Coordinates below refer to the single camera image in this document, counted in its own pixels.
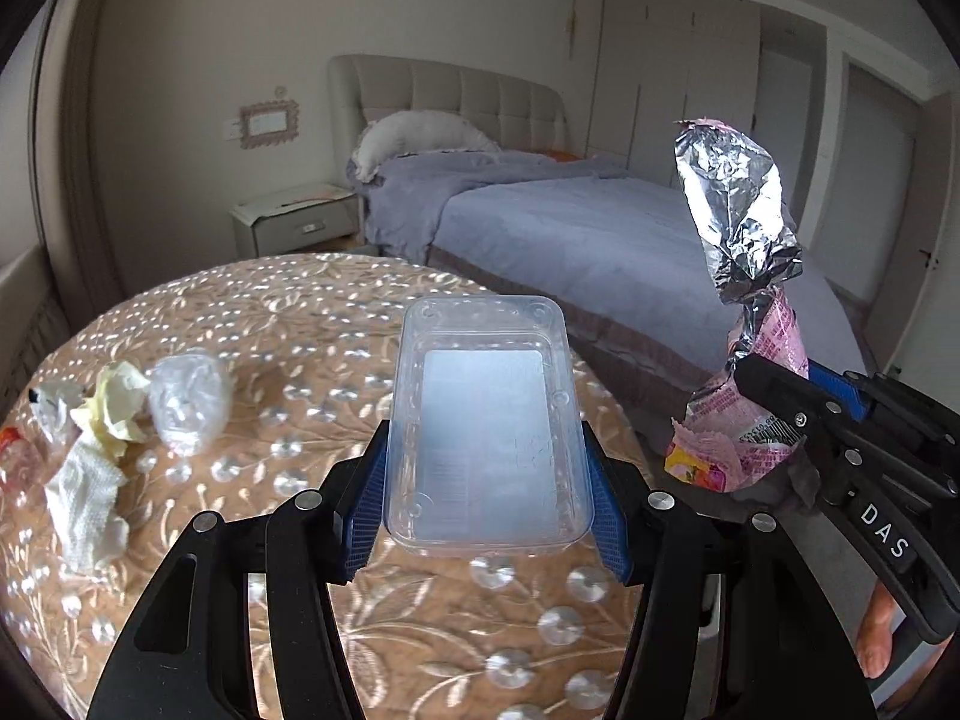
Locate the right hand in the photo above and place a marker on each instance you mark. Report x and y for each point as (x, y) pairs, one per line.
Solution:
(874, 641)

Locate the beige tufted headboard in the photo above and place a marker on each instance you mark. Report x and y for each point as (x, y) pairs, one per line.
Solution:
(513, 112)

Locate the crumpled black white wrapper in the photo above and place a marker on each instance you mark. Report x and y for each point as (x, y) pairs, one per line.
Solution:
(51, 404)

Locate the framed wall switch panel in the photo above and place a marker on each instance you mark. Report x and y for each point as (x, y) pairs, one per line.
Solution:
(269, 124)

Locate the orange pillow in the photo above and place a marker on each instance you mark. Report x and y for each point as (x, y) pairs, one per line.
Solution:
(561, 156)

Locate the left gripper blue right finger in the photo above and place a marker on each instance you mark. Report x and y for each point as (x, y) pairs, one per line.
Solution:
(609, 480)

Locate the white nightstand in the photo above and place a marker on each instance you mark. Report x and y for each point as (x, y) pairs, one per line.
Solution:
(295, 219)

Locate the pink foil snack bag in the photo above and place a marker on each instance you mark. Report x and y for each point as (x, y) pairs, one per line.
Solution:
(732, 186)

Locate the crumpled yellow paper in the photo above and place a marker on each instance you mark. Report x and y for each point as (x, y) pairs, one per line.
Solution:
(109, 420)

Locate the clear plastic bag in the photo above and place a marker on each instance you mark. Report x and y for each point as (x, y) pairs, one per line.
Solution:
(190, 398)

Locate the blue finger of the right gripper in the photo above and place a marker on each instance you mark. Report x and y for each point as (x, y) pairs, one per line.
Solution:
(839, 389)
(790, 398)

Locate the bed with lavender blanket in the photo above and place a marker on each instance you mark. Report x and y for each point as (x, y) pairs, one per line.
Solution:
(621, 257)

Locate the clear plastic tray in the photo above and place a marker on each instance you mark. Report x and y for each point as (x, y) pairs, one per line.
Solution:
(485, 452)

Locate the white wardrobe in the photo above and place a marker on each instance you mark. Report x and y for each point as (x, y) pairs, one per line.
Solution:
(666, 61)

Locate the orange cap plastic bottle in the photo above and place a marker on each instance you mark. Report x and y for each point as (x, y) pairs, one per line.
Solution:
(19, 461)

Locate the white pillow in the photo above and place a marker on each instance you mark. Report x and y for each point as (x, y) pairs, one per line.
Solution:
(414, 132)

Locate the white paper towel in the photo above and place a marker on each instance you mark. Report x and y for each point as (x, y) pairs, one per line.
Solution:
(81, 499)

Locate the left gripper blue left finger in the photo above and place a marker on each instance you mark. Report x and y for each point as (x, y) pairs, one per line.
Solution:
(359, 505)

